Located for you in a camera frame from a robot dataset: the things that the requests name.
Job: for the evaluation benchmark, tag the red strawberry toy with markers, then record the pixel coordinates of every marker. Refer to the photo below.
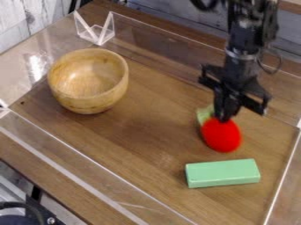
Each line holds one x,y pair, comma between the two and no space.
220,135

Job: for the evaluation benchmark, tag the green rectangular block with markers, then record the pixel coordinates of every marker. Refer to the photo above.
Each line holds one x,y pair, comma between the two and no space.
232,172

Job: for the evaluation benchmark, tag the wooden bowl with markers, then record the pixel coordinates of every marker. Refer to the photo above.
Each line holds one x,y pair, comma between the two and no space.
89,80

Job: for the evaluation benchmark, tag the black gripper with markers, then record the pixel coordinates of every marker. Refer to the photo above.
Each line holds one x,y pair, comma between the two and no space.
234,84

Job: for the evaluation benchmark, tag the black clamp under table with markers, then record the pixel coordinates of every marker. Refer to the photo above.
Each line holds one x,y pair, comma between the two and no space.
22,210

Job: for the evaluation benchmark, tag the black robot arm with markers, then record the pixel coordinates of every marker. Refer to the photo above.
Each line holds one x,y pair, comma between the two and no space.
252,21

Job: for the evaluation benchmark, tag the clear acrylic corner bracket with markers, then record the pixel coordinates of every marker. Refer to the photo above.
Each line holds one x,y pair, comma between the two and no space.
98,34

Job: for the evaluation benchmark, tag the clear acrylic tray wall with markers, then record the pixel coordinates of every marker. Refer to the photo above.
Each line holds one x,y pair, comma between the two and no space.
114,165

